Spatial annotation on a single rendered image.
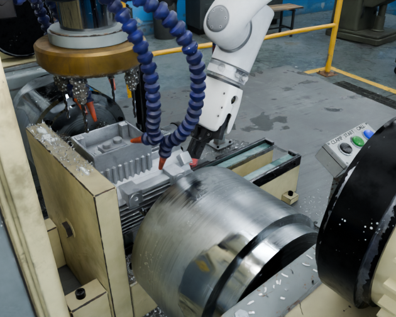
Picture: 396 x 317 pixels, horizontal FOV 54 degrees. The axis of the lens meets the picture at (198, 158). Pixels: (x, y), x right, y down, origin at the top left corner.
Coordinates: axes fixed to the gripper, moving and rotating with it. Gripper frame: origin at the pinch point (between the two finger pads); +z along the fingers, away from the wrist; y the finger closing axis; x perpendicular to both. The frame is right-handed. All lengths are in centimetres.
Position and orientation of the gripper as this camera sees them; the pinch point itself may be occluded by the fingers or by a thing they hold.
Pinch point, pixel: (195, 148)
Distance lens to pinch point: 82.2
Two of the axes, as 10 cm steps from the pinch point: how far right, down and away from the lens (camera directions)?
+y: -6.4, -4.0, 6.6
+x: -6.7, -1.4, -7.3
